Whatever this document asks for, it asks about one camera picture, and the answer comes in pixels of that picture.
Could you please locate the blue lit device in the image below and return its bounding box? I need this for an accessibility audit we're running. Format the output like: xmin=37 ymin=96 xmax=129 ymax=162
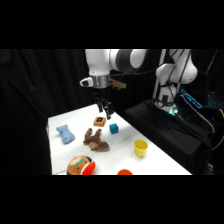
xmin=179 ymin=87 xmax=204 ymax=110

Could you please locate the orange bowl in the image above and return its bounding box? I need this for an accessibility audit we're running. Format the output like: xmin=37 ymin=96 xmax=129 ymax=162
xmin=116 ymin=168 xmax=134 ymax=176

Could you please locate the black curtain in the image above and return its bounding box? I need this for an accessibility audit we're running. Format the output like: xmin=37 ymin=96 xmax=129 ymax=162
xmin=0 ymin=49 xmax=224 ymax=176

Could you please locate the black cloth covered stand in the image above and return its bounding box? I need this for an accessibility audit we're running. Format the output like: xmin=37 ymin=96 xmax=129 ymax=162
xmin=123 ymin=98 xmax=215 ymax=175

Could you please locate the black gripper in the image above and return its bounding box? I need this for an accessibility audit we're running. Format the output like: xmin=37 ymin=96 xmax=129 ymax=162
xmin=93 ymin=86 xmax=113 ymax=121

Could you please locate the tan wrist cable mount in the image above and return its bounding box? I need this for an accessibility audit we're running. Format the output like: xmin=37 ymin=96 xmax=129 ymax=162
xmin=109 ymin=78 xmax=128 ymax=91

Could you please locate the light blue plush toy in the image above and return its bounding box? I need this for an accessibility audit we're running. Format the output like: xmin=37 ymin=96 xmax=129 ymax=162
xmin=55 ymin=124 xmax=77 ymax=145

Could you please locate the blue cube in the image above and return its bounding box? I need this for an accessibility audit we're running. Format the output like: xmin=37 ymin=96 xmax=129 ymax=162
xmin=109 ymin=122 xmax=120 ymax=135

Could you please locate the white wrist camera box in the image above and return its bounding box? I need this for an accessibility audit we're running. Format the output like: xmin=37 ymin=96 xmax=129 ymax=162
xmin=79 ymin=76 xmax=95 ymax=89

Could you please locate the brown plush animal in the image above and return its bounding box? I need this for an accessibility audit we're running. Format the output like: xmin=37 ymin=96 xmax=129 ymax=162
xmin=82 ymin=127 xmax=111 ymax=153

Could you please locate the yellow plastic cup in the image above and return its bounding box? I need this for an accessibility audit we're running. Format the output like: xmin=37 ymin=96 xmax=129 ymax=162
xmin=133 ymin=138 xmax=149 ymax=159

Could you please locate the round orange brown plush toy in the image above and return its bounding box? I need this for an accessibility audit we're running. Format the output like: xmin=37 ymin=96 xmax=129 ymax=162
xmin=66 ymin=155 xmax=97 ymax=176

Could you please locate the thin black cable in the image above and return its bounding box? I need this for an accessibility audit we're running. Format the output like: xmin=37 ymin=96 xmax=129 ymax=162
xmin=204 ymin=49 xmax=218 ymax=76

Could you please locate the wooden block with blue mark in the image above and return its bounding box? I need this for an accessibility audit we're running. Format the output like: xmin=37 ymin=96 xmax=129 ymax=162
xmin=93 ymin=115 xmax=108 ymax=128

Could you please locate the yellow cable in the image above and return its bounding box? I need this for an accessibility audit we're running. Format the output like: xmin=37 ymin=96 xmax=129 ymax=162
xmin=211 ymin=108 xmax=224 ymax=152

